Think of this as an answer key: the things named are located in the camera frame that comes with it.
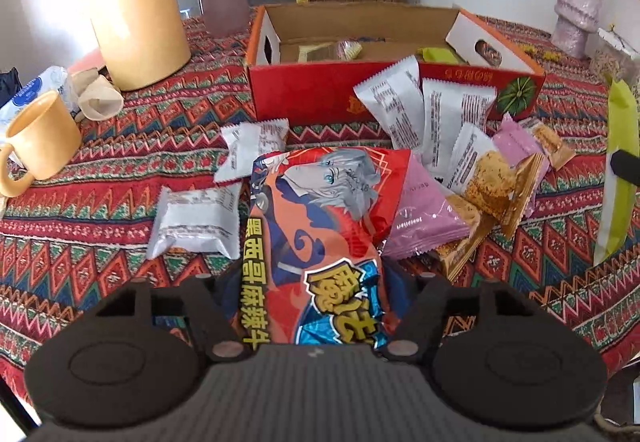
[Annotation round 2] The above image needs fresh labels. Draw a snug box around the pale yellow snack packet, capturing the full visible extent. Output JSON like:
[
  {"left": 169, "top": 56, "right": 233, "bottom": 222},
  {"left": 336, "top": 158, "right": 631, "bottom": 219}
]
[{"left": 295, "top": 42, "right": 341, "bottom": 64}]

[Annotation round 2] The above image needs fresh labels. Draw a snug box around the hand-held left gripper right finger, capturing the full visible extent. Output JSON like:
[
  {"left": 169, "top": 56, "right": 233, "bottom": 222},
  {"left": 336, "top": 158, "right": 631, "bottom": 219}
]
[{"left": 382, "top": 262, "right": 546, "bottom": 366}]

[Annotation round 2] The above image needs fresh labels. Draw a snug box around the green snack packet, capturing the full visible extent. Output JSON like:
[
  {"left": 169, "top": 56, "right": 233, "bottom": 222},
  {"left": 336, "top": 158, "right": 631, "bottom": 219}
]
[
  {"left": 592, "top": 77, "right": 640, "bottom": 267},
  {"left": 417, "top": 46, "right": 468, "bottom": 64}
]

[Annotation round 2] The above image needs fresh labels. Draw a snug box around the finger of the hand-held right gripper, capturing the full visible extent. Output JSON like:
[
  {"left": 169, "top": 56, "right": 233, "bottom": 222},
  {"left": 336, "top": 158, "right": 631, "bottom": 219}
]
[{"left": 609, "top": 149, "right": 640, "bottom": 183}]

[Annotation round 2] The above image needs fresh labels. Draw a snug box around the beige paper cup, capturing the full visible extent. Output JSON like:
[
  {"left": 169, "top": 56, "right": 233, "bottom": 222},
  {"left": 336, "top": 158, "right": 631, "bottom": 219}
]
[
  {"left": 79, "top": 75, "right": 125, "bottom": 122},
  {"left": 70, "top": 67, "right": 102, "bottom": 98}
]

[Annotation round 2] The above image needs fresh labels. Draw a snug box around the blue white tissue pack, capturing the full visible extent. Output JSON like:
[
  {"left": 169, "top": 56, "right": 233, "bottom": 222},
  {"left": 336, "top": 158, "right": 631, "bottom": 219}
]
[{"left": 0, "top": 66, "right": 71, "bottom": 138}]

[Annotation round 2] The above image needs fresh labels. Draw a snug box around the yellow thermos jug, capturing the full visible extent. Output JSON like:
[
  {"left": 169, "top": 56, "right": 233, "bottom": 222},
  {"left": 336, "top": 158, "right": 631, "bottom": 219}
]
[{"left": 87, "top": 0, "right": 192, "bottom": 92}]

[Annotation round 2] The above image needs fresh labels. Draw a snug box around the glittery pink vase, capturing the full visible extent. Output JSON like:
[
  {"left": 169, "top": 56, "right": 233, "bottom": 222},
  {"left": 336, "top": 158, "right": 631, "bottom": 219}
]
[{"left": 551, "top": 0, "right": 606, "bottom": 59}]

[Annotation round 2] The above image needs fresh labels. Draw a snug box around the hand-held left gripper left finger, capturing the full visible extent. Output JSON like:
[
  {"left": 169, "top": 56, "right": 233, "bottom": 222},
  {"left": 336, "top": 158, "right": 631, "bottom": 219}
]
[{"left": 92, "top": 266, "right": 258, "bottom": 365}]

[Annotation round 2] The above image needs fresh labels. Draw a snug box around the dark blue folding chair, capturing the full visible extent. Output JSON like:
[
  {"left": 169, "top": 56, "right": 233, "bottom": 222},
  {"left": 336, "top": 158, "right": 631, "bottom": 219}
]
[{"left": 0, "top": 67, "right": 23, "bottom": 108}]

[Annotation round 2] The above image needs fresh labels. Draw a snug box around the yellow ceramic mug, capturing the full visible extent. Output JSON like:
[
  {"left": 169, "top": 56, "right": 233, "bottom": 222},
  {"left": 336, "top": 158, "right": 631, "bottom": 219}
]
[{"left": 0, "top": 90, "right": 83, "bottom": 198}]

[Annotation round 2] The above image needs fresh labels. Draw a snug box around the silver snack packet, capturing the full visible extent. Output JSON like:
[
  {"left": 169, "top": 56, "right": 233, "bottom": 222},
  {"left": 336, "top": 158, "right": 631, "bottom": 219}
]
[
  {"left": 146, "top": 185, "right": 244, "bottom": 259},
  {"left": 442, "top": 122, "right": 496, "bottom": 195},
  {"left": 214, "top": 118, "right": 291, "bottom": 184},
  {"left": 353, "top": 55, "right": 426, "bottom": 152},
  {"left": 420, "top": 77, "right": 497, "bottom": 173}
]

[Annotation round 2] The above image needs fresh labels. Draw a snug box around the large red illustrated snack bag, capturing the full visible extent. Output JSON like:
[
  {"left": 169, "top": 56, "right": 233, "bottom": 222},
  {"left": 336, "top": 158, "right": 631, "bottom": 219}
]
[{"left": 247, "top": 146, "right": 416, "bottom": 350}]

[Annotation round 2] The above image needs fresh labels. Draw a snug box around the small pink snack packet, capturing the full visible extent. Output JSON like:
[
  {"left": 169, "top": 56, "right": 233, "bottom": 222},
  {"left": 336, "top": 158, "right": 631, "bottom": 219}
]
[{"left": 492, "top": 115, "right": 546, "bottom": 170}]

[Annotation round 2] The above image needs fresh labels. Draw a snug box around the red cardboard box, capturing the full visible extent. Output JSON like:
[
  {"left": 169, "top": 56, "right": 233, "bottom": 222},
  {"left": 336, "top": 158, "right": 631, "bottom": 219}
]
[{"left": 245, "top": 2, "right": 547, "bottom": 128}]

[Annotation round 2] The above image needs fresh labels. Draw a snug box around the large pink snack packet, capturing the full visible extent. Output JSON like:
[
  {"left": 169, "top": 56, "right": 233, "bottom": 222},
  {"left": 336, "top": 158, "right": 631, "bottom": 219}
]
[{"left": 382, "top": 155, "right": 488, "bottom": 260}]

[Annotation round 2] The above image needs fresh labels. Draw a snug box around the gold biscuit packet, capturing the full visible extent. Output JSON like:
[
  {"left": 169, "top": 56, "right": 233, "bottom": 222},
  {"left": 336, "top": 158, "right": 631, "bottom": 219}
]
[
  {"left": 435, "top": 195, "right": 501, "bottom": 282},
  {"left": 462, "top": 149, "right": 548, "bottom": 239},
  {"left": 525, "top": 119, "right": 577, "bottom": 171}
]

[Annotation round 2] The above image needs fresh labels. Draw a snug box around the pink yellow candy packet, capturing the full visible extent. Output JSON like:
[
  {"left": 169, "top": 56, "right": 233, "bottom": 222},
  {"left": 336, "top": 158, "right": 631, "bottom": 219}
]
[{"left": 336, "top": 40, "right": 363, "bottom": 62}]

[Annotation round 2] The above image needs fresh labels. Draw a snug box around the beige textured pouch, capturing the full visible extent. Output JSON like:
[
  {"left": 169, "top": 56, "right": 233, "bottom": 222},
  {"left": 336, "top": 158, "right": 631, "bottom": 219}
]
[{"left": 590, "top": 47, "right": 640, "bottom": 83}]

